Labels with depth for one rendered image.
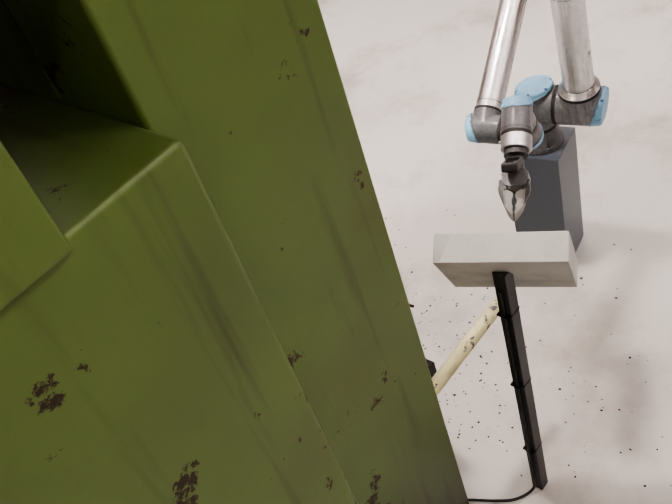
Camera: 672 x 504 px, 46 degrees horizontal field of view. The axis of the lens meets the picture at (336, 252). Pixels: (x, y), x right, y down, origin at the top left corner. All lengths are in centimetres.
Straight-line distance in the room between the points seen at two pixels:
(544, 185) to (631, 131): 110
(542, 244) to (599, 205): 189
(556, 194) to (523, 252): 132
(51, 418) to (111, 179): 37
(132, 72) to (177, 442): 64
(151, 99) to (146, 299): 32
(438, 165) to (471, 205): 40
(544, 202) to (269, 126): 203
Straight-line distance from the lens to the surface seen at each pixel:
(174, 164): 125
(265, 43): 148
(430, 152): 440
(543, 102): 314
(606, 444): 307
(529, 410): 258
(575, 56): 295
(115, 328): 128
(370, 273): 188
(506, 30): 267
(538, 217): 345
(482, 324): 260
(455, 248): 207
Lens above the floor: 260
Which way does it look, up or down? 41 degrees down
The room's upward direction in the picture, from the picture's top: 20 degrees counter-clockwise
